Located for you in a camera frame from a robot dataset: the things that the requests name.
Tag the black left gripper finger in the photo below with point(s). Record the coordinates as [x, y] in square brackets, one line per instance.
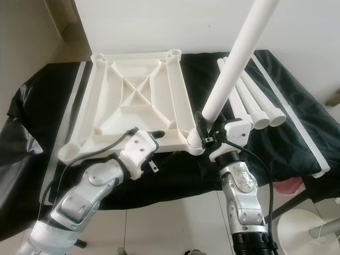
[158, 134]

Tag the black metal table frame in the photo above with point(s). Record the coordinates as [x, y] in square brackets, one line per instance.
[292, 204]

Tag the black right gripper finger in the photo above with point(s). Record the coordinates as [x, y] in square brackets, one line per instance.
[201, 125]

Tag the white standing fan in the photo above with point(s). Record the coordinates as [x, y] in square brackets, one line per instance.
[303, 234]

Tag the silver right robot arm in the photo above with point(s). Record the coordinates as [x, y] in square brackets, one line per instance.
[244, 196]

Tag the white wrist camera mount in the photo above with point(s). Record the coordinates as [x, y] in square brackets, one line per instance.
[239, 130]
[138, 151]

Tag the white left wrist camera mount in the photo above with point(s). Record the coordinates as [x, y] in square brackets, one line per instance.
[138, 151]

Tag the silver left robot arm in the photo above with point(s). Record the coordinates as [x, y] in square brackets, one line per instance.
[79, 202]

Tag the grey tape strip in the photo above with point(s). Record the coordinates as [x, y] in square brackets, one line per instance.
[64, 133]
[297, 122]

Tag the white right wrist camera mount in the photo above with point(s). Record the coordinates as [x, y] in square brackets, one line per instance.
[239, 130]

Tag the grey right robot foot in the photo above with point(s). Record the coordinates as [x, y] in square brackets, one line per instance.
[196, 252]

